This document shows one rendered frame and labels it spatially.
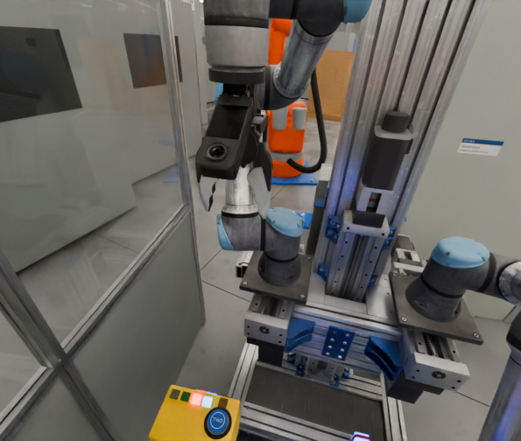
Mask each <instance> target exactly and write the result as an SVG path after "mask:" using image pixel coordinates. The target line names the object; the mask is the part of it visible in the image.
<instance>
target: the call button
mask: <svg viewBox="0 0 521 441"><path fill-rule="evenodd" d="M227 426H228V416H227V413H226V412H225V411H223V410H222V409H216V410H213V412H212V413H211V414H210V415H209V417H208V428H209V430H210V431H211V432H212V433H213V434H215V435H218V434H221V433H223V432H224V431H225V430H226V428H227Z"/></svg>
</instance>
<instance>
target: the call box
mask: <svg viewBox="0 0 521 441"><path fill-rule="evenodd" d="M172 389H178V390H180V395H179V398H178V400H175V399H172V398H170V397H169V396H170V394H171V393H172ZM183 391H186V392H190V393H191V396H190V398H189V401H188V402H182V401H181V400H180V398H181V396H182V393H183ZM194 394H197V395H201V401H200V404H199V405H197V404H193V403H191V401H192V398H193V395H194ZM204 396H208V397H212V398H213V400H212V402H211V406H210V408H209V407H204V406H202V402H203V399H204ZM220 397H221V398H226V399H228V404H227V408H226V409H222V408H218V403H219V400H220ZM213 410H223V411H225V412H226V413H227V416H228V426H227V428H226V430H225V431H224V432H223V433H221V434H218V435H215V434H213V433H212V432H211V431H210V430H209V428H208V417H209V415H210V414H211V413H212V412H213ZM240 420H241V402H240V401H239V400H236V399H233V398H229V397H225V396H221V395H214V394H210V393H207V392H202V391H199V390H195V389H190V388H184V387H180V386H176V385H171V386H170V388H169V390H168V392H167V394H166V397H165V400H164V401H163V404H162V406H161V408H160V410H159V413H158V415H157V417H156V420H155V422H154V424H153V426H152V428H151V431H150V434H149V439H150V441H236V436H237V432H238V428H239V423H240Z"/></svg>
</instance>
